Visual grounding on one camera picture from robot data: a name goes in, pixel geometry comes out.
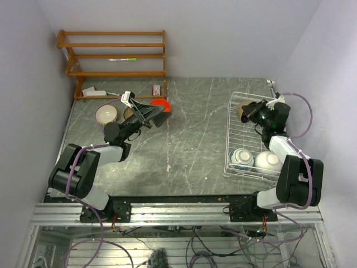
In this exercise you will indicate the wooden shelf rack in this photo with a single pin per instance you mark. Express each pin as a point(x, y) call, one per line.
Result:
point(88, 52)

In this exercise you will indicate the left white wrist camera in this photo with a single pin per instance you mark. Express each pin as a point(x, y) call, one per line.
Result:
point(127, 97)

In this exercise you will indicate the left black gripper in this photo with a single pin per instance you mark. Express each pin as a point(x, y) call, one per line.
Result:
point(152, 112)

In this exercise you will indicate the white box on shelf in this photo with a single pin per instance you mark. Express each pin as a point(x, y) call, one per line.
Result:
point(93, 92)

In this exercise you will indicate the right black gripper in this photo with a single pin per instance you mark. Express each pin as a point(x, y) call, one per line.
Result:
point(249, 109)

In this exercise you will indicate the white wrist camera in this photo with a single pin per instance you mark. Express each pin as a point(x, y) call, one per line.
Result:
point(127, 97)
point(272, 103)

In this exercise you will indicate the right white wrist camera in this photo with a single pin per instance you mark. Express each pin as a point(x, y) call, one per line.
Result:
point(272, 103)

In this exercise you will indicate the white wire dish rack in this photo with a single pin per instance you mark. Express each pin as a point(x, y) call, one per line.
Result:
point(243, 135)

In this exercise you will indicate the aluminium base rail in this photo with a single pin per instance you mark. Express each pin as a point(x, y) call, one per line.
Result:
point(170, 211)

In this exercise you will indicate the brown ceramic bowl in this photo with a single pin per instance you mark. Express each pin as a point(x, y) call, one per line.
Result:
point(239, 109)

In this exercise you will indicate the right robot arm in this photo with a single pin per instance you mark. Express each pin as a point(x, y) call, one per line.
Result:
point(299, 184)

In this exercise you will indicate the cream patterned bowl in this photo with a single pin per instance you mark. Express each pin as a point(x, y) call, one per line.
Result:
point(106, 114)

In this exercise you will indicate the plain white bowl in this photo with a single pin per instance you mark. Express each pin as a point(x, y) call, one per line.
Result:
point(267, 163)

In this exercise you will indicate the blue white porcelain bowl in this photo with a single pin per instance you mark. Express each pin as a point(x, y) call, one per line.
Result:
point(241, 160)

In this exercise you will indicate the dark brown ribbed bowl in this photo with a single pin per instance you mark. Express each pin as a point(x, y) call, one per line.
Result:
point(128, 113)

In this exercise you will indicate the red white small card box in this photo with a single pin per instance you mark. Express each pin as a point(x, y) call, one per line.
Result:
point(156, 90)

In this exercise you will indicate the orange plastic bowl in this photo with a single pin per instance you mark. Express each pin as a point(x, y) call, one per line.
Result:
point(161, 102)

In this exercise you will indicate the green white marker pen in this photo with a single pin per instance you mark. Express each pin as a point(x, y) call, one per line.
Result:
point(122, 59)

